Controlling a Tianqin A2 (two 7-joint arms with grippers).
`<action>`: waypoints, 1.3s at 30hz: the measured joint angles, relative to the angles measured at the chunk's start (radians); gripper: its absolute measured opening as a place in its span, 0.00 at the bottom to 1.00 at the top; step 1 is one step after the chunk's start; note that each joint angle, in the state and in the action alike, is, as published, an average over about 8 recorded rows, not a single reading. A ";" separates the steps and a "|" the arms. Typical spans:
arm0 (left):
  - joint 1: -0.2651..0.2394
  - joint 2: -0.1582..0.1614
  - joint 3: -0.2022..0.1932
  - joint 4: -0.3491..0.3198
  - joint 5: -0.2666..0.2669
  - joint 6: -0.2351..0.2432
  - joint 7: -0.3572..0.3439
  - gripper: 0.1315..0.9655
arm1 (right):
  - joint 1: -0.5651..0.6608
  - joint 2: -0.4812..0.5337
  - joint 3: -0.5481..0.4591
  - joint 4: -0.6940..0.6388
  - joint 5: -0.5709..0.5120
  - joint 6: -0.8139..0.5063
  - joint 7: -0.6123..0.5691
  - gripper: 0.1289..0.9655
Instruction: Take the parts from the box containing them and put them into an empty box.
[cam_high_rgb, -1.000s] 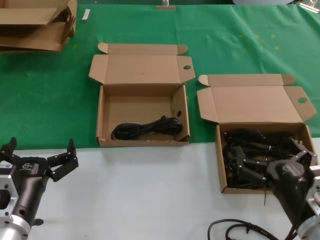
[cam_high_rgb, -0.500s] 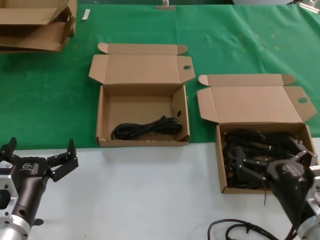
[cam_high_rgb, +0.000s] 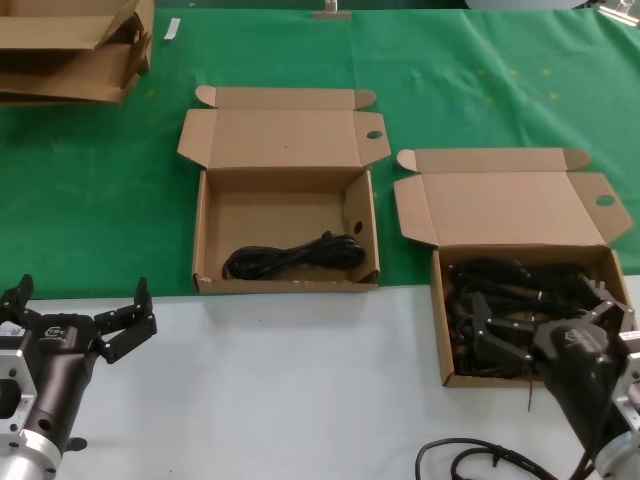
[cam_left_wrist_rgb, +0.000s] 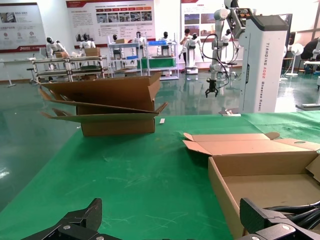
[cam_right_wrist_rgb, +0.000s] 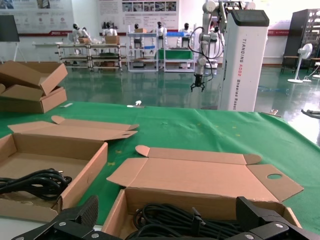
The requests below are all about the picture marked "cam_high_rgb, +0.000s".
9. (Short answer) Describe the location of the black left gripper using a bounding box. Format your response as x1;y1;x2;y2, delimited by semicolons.
0;273;158;446

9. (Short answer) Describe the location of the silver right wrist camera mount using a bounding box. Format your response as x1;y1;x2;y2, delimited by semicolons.
607;327;640;444

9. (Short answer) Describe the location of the stacked brown cardboard box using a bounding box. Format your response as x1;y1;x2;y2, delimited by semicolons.
0;0;156;54
0;29;152;105

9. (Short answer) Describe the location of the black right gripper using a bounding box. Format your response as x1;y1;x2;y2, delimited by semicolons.
467;292;636;454

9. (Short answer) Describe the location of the green table cloth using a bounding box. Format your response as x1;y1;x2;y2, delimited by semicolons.
0;0;640;301

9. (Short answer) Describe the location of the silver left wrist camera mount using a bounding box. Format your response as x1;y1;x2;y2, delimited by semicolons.
0;322;40;437

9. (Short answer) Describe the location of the black power cable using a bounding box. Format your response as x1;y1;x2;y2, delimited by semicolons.
447;294;546;379
447;257;609;306
222;230;366;280

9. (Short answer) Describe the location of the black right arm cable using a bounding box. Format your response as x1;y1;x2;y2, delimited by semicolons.
417;437;601;480

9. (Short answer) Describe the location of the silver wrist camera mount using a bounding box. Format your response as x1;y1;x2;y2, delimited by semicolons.
607;327;640;444
0;322;40;437

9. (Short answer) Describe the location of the metal table clamp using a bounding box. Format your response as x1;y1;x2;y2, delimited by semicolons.
312;0;354;21
597;0;640;26

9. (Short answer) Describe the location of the open brown cardboard box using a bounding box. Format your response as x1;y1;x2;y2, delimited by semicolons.
393;147;635;389
177;84;393;294

